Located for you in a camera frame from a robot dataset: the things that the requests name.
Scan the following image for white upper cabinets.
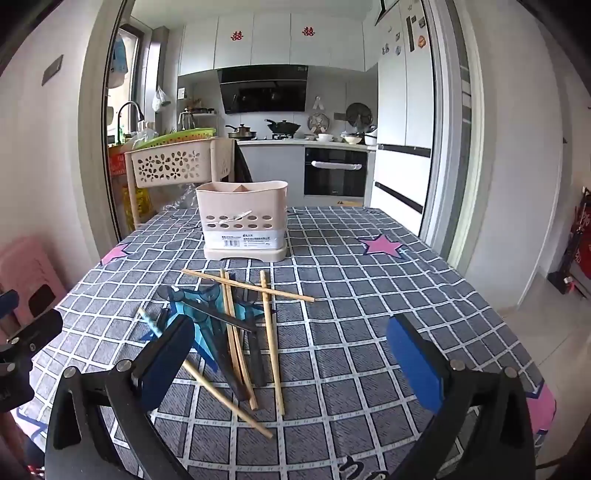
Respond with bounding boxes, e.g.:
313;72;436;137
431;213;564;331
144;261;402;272
177;12;380;77

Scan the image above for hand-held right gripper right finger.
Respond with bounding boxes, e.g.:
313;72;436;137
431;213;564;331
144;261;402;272
387;315;537;480

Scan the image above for blue-ended wooden chopstick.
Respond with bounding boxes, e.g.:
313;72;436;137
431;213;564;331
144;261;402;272
137;308;274;439

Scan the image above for beige perforated basket cart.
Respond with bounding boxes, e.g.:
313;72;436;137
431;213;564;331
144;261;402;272
124;137;236;232

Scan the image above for black chopstick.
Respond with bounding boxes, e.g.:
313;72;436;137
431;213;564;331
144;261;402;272
244;308;269;388
209;323;251;402
178;299;257;332

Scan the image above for yellow bag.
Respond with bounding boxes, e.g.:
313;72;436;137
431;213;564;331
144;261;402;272
120;181;151;228

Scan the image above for grey wall switch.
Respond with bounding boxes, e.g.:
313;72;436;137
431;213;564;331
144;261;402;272
42;55;64;87

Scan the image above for beige plastic utensil holder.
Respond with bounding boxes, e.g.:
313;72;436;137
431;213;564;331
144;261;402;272
196;180;290;262

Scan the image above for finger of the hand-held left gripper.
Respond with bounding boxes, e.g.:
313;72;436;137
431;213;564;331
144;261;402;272
8;308;64;354
0;290;20;320

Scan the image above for pink plastic stool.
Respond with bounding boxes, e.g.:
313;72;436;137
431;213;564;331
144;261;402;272
0;236;68;343

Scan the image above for dark round pan lid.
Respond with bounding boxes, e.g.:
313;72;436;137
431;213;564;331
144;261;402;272
345;102;373;128

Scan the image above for clear plastic bag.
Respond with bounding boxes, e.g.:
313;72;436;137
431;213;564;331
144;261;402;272
163;182;202;214

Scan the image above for black wok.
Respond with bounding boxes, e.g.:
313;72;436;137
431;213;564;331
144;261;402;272
264;119;302;138

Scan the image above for white refrigerator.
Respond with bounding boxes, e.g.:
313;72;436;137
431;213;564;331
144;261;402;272
369;0;435;237

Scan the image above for grey checked star tablecloth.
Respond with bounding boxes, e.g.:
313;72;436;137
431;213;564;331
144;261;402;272
33;205;557;480

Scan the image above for utensils in holder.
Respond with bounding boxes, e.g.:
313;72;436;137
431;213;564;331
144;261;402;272
303;146;369;199

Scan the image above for black range hood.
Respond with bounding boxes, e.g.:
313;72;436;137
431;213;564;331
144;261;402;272
216;65;309;115

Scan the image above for green plastic tray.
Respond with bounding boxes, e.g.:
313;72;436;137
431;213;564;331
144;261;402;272
131;127;217;150

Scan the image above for red decoration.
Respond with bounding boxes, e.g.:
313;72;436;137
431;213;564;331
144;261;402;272
549;186;591;297

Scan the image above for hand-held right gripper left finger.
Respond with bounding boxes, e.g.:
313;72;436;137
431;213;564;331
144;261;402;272
45;316;195;480

